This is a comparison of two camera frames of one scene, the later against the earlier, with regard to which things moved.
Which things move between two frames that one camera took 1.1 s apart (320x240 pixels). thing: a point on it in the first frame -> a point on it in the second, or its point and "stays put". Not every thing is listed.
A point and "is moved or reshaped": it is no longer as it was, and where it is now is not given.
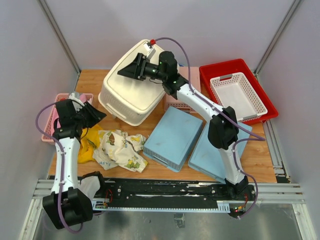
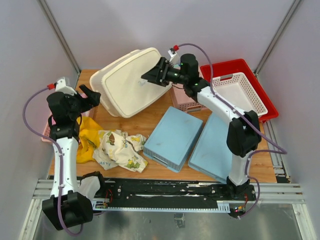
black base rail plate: (180, 190) stays put
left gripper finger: (90, 115) -> (93, 97)
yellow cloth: (90, 140) stays put
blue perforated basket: (171, 139) stays put
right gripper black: (137, 68) -> (155, 76)
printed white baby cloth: (116, 148) stays put
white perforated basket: (235, 92) stays put
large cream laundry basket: (125, 97) is moved or reshaped
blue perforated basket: (206, 158) stays put
